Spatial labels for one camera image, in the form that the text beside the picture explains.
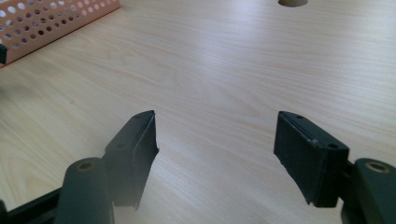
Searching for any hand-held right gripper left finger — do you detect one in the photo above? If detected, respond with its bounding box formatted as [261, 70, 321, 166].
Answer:
[104, 110, 160, 210]

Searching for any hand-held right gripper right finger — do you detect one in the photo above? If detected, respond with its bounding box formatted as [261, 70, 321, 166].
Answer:
[273, 110, 350, 208]

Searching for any pink perforated plastic basket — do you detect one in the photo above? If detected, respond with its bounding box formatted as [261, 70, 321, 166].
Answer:
[0, 0, 121, 68]

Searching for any beige round object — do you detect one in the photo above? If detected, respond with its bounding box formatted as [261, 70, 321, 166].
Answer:
[277, 0, 309, 7]

